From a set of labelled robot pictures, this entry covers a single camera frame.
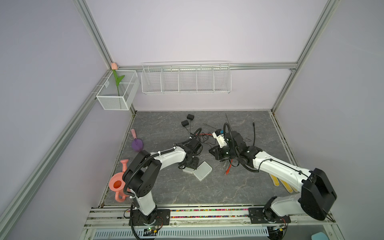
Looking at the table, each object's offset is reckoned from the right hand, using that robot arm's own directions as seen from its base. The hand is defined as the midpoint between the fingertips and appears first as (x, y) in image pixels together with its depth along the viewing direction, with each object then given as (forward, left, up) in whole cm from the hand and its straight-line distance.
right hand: (210, 151), depth 81 cm
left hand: (-2, +11, -14) cm, 18 cm away
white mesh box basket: (+32, +54, +18) cm, 66 cm away
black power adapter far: (+38, +13, -13) cm, 42 cm away
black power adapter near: (+32, +17, -14) cm, 39 cm away
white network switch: (-6, +13, -12) cm, 18 cm away
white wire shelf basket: (+47, +14, +16) cm, 52 cm away
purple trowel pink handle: (+13, +48, -12) cm, 51 cm away
